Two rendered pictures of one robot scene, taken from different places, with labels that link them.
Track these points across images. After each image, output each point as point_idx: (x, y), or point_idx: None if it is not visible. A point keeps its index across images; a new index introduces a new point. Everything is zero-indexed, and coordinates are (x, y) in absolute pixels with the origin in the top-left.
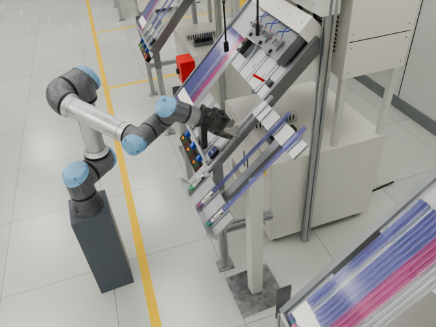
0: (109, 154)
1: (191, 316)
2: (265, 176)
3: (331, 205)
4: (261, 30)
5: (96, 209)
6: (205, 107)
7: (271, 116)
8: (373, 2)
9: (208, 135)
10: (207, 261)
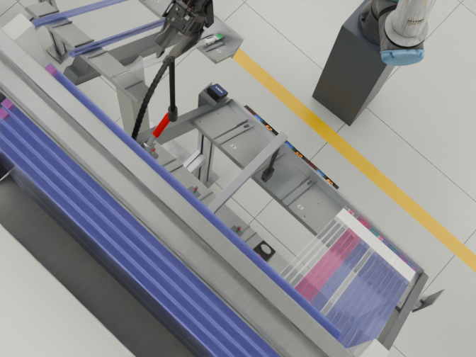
0: (386, 38)
1: (205, 86)
2: None
3: None
4: (193, 190)
5: (360, 13)
6: None
7: (108, 68)
8: None
9: (257, 146)
10: (230, 172)
